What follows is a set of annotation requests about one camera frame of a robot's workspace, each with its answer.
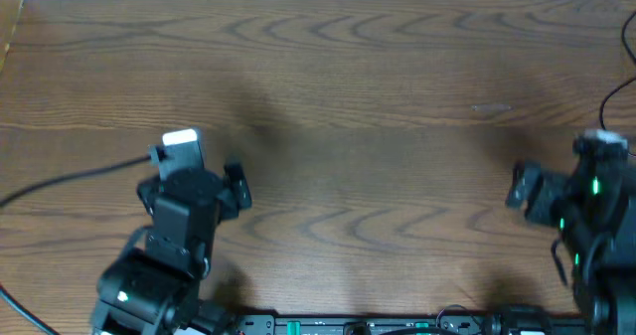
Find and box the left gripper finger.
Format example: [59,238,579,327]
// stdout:
[136,183,156,216]
[224,162,252,211]

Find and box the camera black cable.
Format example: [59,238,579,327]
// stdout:
[598,9,636,132]
[0,154,153,335]

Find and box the left camera black cable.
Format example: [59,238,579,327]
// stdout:
[0,154,153,335]

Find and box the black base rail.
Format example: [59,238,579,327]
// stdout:
[226,314,587,335]

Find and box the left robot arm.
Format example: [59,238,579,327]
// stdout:
[90,141,251,334]

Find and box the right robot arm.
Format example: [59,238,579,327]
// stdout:
[506,129,635,334]

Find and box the right camera black cable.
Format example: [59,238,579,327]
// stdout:
[598,9,636,132]

